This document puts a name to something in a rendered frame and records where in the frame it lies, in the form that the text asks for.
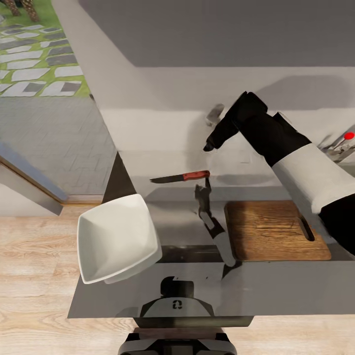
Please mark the fixed window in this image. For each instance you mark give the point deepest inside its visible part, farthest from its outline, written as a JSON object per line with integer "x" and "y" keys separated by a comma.
{"x": 52, "y": 133}

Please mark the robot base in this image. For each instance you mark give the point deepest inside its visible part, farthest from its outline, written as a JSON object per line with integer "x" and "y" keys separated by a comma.
{"x": 220, "y": 346}

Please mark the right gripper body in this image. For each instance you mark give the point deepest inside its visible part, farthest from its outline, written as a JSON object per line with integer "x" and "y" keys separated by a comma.
{"x": 219, "y": 136}

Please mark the drop in sink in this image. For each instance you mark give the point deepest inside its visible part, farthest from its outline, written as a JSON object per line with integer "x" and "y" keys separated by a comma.
{"x": 339, "y": 153}

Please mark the parer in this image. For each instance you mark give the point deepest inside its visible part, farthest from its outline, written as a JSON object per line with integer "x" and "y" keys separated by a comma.
{"x": 184, "y": 176}

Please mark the cutting board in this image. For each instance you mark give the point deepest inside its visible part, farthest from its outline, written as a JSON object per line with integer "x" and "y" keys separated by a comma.
{"x": 269, "y": 231}

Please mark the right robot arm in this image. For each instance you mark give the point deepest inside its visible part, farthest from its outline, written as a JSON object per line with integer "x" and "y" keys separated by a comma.
{"x": 322, "y": 191}

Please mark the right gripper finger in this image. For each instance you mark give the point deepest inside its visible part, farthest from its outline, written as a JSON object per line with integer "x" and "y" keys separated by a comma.
{"x": 208, "y": 147}

